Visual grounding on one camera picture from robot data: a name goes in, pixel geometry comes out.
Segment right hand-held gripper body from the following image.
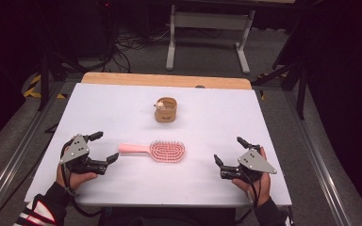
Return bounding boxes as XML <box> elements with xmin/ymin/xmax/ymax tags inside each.
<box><xmin>220</xmin><ymin>147</ymin><xmax>278</xmax><ymax>184</ymax></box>

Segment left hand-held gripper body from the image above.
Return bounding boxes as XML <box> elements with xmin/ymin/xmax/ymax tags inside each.
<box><xmin>58</xmin><ymin>134</ymin><xmax>108</xmax><ymax>176</ymax></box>

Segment pink hairbrush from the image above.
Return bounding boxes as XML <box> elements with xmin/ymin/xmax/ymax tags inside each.
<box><xmin>118</xmin><ymin>139</ymin><xmax>187</xmax><ymax>164</ymax></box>

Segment brown round holder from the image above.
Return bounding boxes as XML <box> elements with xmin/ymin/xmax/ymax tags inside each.
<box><xmin>154</xmin><ymin>96</ymin><xmax>178</xmax><ymax>123</ymax></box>

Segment person's right hand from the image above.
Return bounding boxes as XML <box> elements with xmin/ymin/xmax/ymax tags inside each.
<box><xmin>231</xmin><ymin>146</ymin><xmax>272</xmax><ymax>208</ymax></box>

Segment person's left hand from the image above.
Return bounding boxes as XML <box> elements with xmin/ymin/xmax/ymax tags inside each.
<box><xmin>55</xmin><ymin>140</ymin><xmax>99</xmax><ymax>193</ymax></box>

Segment yellow black floor tape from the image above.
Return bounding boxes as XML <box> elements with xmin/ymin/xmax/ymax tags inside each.
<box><xmin>256</xmin><ymin>73</ymin><xmax>289</xmax><ymax>102</ymax></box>
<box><xmin>23</xmin><ymin>73</ymin><xmax>68</xmax><ymax>100</ymax></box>

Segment white table board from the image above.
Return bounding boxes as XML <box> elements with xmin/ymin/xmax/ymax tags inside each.
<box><xmin>24</xmin><ymin>82</ymin><xmax>293</xmax><ymax>208</ymax></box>

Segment black tripod stand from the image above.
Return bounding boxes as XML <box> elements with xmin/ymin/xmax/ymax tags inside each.
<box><xmin>37</xmin><ymin>51</ymin><xmax>91</xmax><ymax>112</ymax></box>
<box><xmin>251</xmin><ymin>57</ymin><xmax>309</xmax><ymax>121</ymax></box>

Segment person's dark lap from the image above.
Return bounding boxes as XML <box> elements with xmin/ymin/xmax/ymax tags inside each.
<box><xmin>96</xmin><ymin>206</ymin><xmax>256</xmax><ymax>226</ymax></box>

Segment wooden table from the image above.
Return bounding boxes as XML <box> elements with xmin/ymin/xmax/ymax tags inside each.
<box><xmin>80</xmin><ymin>72</ymin><xmax>253</xmax><ymax>91</ymax></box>

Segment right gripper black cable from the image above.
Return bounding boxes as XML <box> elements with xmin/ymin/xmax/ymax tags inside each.
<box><xmin>240</xmin><ymin>171</ymin><xmax>262</xmax><ymax>209</ymax></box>

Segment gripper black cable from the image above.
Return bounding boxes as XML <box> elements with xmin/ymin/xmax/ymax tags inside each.
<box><xmin>240</xmin><ymin>171</ymin><xmax>262</xmax><ymax>209</ymax></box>
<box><xmin>59</xmin><ymin>140</ymin><xmax>106</xmax><ymax>218</ymax></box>

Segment aluminium floor rail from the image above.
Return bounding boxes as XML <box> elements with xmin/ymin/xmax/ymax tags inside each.
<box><xmin>282</xmin><ymin>89</ymin><xmax>359</xmax><ymax>226</ymax></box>
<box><xmin>0</xmin><ymin>80</ymin><xmax>64</xmax><ymax>226</ymax></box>

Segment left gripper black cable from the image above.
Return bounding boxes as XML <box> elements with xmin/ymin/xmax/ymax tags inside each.
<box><xmin>59</xmin><ymin>140</ymin><xmax>106</xmax><ymax>218</ymax></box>

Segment black floor cables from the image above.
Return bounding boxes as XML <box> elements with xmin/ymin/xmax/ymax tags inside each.
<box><xmin>97</xmin><ymin>0</ymin><xmax>224</xmax><ymax>73</ymax></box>

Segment grey metal stand frame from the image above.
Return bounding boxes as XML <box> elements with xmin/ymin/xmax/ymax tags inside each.
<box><xmin>165</xmin><ymin>4</ymin><xmax>256</xmax><ymax>75</ymax></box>

